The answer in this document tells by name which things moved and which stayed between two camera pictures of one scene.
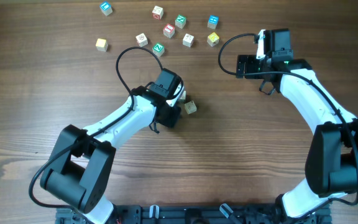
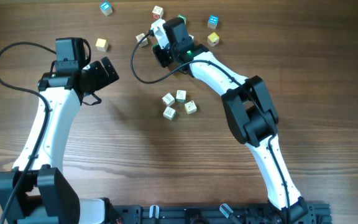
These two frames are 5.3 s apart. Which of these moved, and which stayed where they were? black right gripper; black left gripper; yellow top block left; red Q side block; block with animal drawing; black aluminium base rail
Moved: black right gripper; black left gripper
Stayed: red Q side block; yellow top block left; block with animal drawing; black aluminium base rail
